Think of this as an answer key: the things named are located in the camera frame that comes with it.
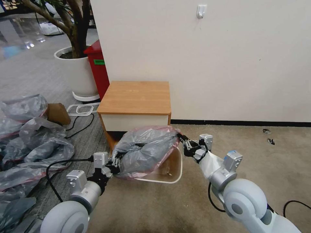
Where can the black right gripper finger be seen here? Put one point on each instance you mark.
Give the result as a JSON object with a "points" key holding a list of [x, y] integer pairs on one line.
{"points": [[188, 146], [185, 138]]}

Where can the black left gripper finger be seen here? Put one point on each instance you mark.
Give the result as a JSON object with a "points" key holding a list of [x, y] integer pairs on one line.
{"points": [[119, 161], [113, 160]]}

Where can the grey translucent garbage bag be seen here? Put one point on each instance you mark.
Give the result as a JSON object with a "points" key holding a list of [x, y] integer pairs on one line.
{"points": [[145, 150], [46, 143], [14, 211], [26, 177], [21, 106]]}

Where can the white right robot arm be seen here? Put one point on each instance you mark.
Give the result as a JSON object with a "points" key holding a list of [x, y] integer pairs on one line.
{"points": [[243, 199]]}

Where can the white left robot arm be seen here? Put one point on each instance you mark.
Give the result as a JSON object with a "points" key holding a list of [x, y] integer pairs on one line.
{"points": [[73, 213]]}

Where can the white trash can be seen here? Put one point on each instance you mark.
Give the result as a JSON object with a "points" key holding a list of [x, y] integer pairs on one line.
{"points": [[170, 167]]}

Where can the wooden side table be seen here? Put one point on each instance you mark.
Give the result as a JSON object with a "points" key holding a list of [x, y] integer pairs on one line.
{"points": [[136, 102]]}

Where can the brown cardboard piece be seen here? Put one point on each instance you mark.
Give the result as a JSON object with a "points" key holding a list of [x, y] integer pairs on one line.
{"points": [[58, 112]]}

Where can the small dark floor scrap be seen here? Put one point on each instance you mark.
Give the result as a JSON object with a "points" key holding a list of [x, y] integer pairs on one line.
{"points": [[266, 131], [271, 141]]}

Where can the white round planter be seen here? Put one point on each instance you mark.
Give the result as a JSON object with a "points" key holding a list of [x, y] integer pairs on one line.
{"points": [[82, 75]]}

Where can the red bin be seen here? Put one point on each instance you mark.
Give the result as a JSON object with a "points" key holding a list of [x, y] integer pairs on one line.
{"points": [[98, 70]]}

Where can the brown tree trunk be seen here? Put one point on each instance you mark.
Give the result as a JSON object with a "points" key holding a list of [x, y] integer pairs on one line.
{"points": [[76, 31]]}

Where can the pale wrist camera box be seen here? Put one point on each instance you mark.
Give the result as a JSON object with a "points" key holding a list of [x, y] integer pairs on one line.
{"points": [[206, 140], [100, 160]]}

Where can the white wall hook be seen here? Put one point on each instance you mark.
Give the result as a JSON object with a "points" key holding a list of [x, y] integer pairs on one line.
{"points": [[201, 11]]}

